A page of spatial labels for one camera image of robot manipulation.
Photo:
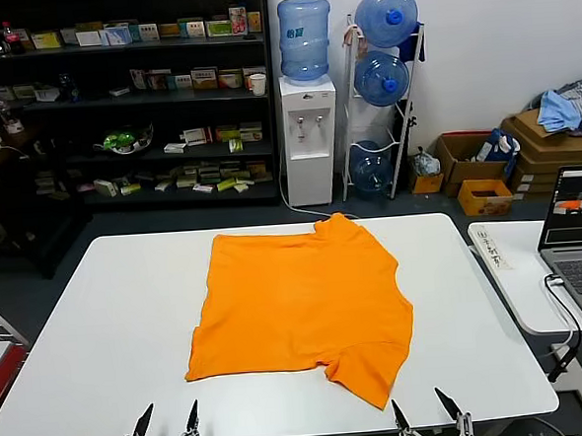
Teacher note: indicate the blue white box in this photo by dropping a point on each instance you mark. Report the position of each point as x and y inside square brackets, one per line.
[114, 36]

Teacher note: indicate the white tied plastic bag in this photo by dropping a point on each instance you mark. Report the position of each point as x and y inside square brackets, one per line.
[426, 162]

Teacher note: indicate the orange carton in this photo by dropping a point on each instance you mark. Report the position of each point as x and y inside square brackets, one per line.
[254, 21]

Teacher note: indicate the blue white package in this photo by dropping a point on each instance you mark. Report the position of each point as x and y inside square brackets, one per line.
[501, 148]

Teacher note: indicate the white side table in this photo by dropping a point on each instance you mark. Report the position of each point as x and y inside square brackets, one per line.
[522, 288]

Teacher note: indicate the pile of blue clothes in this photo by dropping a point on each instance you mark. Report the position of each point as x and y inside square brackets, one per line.
[561, 107]

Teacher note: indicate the black tripod stand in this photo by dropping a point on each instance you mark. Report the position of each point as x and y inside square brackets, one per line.
[411, 121]

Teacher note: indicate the green white box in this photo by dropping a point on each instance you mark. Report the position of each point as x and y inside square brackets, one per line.
[219, 28]

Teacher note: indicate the dark wooden desk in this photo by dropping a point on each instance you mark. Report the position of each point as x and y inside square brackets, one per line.
[18, 205]

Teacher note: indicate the red cart frame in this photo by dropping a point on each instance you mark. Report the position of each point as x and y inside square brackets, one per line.
[1, 374]

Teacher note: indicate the stacked brown cardboard boxes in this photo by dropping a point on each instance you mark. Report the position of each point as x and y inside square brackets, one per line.
[554, 157]

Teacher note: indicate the upright blue water jug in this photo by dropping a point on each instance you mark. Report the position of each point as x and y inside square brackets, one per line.
[305, 39]

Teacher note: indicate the orange t-shirt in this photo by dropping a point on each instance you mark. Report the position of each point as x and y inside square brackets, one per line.
[296, 297]

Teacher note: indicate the open red-edged cardboard box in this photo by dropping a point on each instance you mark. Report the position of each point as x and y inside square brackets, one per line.
[466, 170]

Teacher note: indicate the yellow cardboard box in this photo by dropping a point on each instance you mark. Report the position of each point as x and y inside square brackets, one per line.
[485, 203]

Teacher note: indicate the tall colourful carton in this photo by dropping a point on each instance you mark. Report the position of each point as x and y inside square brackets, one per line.
[238, 21]

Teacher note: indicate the black shelving unit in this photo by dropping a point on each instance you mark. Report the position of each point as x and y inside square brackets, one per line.
[116, 112]

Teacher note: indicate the cola bottle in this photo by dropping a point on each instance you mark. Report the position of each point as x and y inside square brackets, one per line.
[13, 39]

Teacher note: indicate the beige hanging rag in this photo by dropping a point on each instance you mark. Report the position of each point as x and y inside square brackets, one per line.
[351, 36]

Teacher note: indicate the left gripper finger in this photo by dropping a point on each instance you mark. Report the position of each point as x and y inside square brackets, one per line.
[190, 424]
[138, 432]

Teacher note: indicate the bowl of green snacks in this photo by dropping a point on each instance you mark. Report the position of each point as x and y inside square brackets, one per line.
[120, 139]

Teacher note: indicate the small flat white box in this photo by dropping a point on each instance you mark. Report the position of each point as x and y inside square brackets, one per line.
[175, 147]

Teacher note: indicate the white paper cup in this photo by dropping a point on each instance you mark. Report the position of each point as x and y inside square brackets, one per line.
[258, 84]

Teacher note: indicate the red white medicine box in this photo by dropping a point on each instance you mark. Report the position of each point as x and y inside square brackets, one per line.
[197, 136]

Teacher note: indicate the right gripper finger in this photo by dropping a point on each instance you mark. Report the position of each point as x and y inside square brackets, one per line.
[402, 421]
[453, 408]

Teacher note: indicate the white water dispenser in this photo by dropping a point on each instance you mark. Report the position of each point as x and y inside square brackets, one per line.
[310, 167]

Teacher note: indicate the clear plastic bottle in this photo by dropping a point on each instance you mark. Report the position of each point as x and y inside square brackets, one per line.
[10, 116]

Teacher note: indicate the plain white box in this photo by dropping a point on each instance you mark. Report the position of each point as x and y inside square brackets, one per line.
[88, 38]

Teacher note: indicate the small yellow box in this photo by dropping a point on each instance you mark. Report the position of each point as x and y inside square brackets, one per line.
[427, 184]

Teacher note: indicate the white metal jug rack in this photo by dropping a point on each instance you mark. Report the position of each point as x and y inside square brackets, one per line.
[399, 137]

